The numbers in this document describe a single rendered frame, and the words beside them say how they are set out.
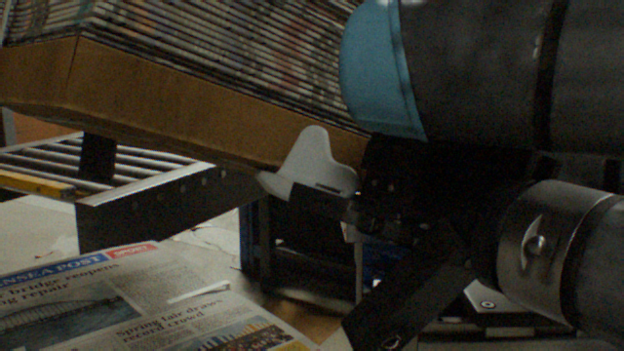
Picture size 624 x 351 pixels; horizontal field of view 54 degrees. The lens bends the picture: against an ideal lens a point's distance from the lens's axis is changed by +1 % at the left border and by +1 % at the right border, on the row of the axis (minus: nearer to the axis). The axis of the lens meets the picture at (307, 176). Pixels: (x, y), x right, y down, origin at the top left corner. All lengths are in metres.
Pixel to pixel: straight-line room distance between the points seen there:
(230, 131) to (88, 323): 0.30
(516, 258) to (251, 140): 0.20
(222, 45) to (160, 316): 0.32
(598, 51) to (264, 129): 0.25
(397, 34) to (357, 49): 0.02
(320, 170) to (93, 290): 0.37
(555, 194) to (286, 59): 0.22
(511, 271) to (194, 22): 0.25
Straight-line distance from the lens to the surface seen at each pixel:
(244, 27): 0.44
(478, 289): 0.74
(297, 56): 0.47
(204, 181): 1.31
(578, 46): 0.29
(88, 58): 0.39
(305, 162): 0.45
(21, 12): 0.57
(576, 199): 0.35
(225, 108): 0.43
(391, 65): 0.31
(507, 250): 0.35
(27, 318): 0.69
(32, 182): 1.23
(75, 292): 0.73
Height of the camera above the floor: 1.13
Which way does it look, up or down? 16 degrees down
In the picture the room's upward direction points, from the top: straight up
